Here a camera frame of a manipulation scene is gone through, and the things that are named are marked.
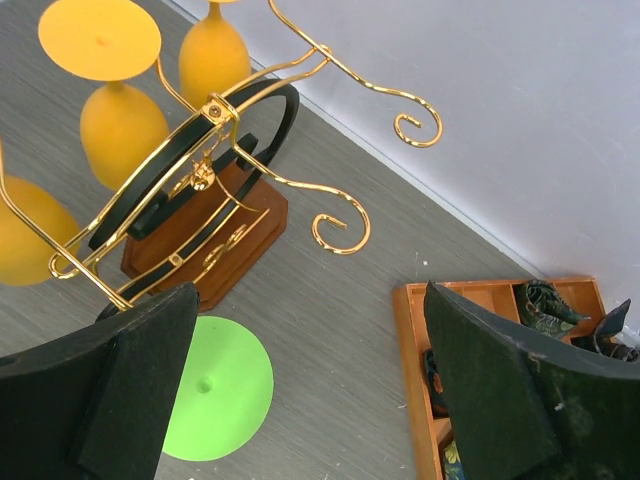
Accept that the gold wire wine glass rack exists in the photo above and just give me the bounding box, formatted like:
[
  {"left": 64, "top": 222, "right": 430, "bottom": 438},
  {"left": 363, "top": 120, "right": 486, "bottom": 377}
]
[{"left": 0, "top": 0, "right": 445, "bottom": 314}]

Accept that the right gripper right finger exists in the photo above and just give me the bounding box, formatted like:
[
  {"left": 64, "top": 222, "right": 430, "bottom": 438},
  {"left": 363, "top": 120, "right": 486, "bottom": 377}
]
[{"left": 424, "top": 282, "right": 561, "bottom": 479}]

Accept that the wooden compartment tray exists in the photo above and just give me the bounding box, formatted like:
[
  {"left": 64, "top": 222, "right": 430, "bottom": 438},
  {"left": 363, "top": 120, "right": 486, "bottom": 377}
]
[{"left": 392, "top": 277, "right": 621, "bottom": 480}]

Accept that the green goblet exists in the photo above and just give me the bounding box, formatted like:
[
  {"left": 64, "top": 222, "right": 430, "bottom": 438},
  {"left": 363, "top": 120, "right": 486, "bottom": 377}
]
[{"left": 163, "top": 316, "right": 274, "bottom": 462}]

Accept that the orange goblet front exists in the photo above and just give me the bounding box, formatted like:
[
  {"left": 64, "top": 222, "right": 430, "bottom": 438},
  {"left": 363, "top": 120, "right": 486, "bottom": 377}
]
[{"left": 0, "top": 175, "right": 81, "bottom": 286}]

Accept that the dark folded cloth in tray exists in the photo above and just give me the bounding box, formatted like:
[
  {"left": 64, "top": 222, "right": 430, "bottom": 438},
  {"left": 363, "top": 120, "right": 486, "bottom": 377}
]
[{"left": 571, "top": 299, "right": 639, "bottom": 364}]

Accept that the blue yellow patterned cloth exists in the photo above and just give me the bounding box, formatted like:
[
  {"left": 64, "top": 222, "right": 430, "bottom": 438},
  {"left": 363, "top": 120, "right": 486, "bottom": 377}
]
[{"left": 442, "top": 440, "right": 468, "bottom": 480}]

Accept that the black item in tray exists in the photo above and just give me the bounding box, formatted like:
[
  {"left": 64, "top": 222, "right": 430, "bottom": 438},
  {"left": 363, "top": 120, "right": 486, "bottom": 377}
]
[{"left": 423, "top": 349, "right": 449, "bottom": 418}]

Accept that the dark rolled cloth in tray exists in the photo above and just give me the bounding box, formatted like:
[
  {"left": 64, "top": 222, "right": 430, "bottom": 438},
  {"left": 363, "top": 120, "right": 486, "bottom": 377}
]
[{"left": 513, "top": 279, "right": 591, "bottom": 340}]

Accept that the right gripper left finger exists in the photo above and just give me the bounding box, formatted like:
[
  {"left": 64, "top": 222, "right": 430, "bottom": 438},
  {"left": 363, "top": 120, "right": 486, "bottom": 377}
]
[{"left": 71, "top": 283, "right": 199, "bottom": 479}]

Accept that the orange goblet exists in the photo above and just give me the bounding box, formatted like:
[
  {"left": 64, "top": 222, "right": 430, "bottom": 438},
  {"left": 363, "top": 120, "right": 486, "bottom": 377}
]
[
  {"left": 38, "top": 1, "right": 169, "bottom": 190},
  {"left": 0, "top": 175, "right": 81, "bottom": 286},
  {"left": 179, "top": 1, "right": 251, "bottom": 109}
]

